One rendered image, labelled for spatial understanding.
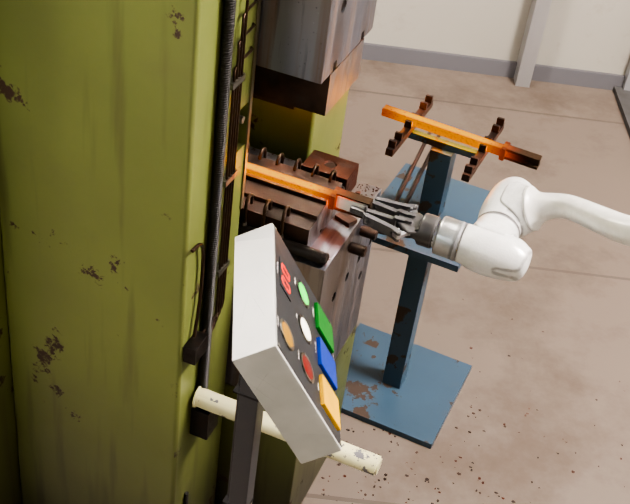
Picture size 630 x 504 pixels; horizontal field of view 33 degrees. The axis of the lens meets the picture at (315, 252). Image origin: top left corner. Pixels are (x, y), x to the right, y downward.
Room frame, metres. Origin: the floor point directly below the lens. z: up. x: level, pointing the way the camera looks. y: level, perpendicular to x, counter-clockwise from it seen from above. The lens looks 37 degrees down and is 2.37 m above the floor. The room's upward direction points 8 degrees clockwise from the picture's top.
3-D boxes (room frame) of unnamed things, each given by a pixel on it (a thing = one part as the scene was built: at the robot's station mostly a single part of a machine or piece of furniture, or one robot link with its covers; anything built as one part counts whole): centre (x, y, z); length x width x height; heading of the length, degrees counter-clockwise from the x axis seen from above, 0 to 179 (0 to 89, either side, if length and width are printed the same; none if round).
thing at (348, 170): (2.21, -0.01, 0.95); 0.12 x 0.09 x 0.07; 73
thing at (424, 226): (1.98, -0.22, 0.99); 0.09 x 0.08 x 0.07; 73
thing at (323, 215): (2.08, 0.19, 0.96); 0.42 x 0.20 x 0.09; 73
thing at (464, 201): (2.51, -0.31, 0.67); 0.40 x 0.30 x 0.02; 160
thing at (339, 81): (2.08, 0.19, 1.32); 0.42 x 0.20 x 0.10; 73
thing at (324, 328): (1.57, -0.03, 1.01); 0.07 x 0.05 x 0.07; 8
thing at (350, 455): (1.66, 0.01, 0.62); 0.44 x 0.05 x 0.05; 73
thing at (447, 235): (1.96, -0.29, 0.99); 0.09 x 0.06 x 0.09; 163
